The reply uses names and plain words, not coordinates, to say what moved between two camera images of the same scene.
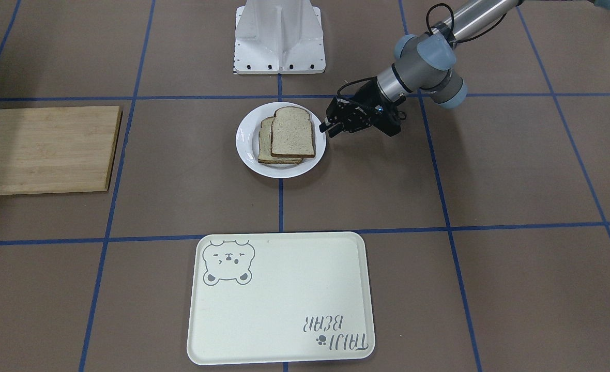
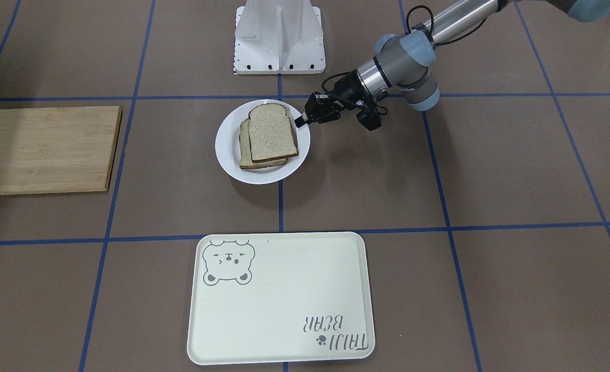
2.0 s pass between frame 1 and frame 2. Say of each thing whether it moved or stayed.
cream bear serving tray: stayed
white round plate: moved
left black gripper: moved
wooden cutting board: stayed
